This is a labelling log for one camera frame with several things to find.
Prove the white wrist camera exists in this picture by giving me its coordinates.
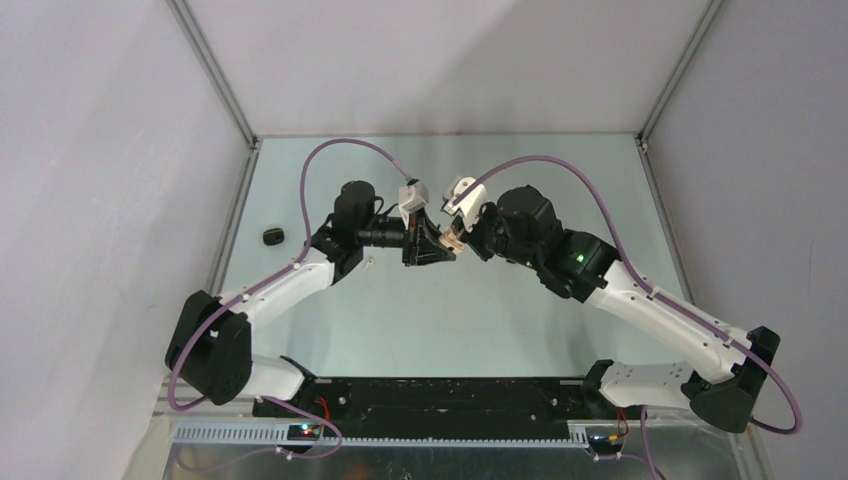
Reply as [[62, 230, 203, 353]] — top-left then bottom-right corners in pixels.
[[441, 176, 489, 233], [398, 179, 429, 216]]

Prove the left controller board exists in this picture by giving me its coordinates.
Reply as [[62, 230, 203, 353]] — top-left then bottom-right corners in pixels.
[[287, 424, 323, 442]]

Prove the black earbud charging case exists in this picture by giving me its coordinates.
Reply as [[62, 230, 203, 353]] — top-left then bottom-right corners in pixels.
[[262, 227, 286, 246]]

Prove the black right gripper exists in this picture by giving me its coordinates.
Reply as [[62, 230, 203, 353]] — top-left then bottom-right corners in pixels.
[[451, 199, 540, 271]]

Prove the aluminium frame post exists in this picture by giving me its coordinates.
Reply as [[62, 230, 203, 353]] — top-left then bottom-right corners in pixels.
[[166, 0, 258, 149], [635, 0, 727, 154]]

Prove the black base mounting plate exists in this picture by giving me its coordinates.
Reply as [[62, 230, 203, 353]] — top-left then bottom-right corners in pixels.
[[292, 377, 639, 441]]

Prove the white earbud charging case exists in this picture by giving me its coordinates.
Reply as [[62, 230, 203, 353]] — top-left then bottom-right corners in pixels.
[[439, 225, 466, 256]]

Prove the controller board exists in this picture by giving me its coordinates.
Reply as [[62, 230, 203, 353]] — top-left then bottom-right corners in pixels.
[[287, 424, 323, 442], [588, 434, 627, 457]]

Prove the white slotted cable duct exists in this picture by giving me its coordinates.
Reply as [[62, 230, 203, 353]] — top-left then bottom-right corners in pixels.
[[170, 423, 591, 449]]

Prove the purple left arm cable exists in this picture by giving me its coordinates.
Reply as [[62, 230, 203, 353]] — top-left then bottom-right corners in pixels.
[[166, 138, 415, 476]]

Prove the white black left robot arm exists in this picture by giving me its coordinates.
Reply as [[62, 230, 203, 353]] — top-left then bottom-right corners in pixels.
[[165, 181, 463, 417]]

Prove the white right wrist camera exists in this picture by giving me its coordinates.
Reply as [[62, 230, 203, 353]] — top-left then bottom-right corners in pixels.
[[441, 176, 489, 233]]

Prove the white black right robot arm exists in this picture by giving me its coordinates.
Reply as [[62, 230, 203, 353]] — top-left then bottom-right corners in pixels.
[[444, 186, 780, 433]]

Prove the right controller board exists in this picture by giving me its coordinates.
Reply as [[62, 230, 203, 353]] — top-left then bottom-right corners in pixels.
[[588, 434, 627, 457]]

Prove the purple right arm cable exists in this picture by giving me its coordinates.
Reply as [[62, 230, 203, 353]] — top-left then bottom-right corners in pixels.
[[450, 155, 804, 480]]

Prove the aluminium frame post right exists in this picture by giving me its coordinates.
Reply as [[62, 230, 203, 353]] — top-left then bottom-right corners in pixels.
[[635, 0, 727, 154]]

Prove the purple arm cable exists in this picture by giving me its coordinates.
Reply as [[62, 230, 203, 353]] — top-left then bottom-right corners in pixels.
[[166, 138, 415, 476], [450, 155, 804, 480]]

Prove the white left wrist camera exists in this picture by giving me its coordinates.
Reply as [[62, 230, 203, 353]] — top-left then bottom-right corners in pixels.
[[398, 179, 429, 216]]

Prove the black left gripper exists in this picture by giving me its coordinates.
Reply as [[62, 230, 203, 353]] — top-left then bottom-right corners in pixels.
[[356, 207, 455, 267]]

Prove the aluminium frame post left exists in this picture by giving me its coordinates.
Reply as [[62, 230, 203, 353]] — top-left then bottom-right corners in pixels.
[[166, 0, 258, 149]]

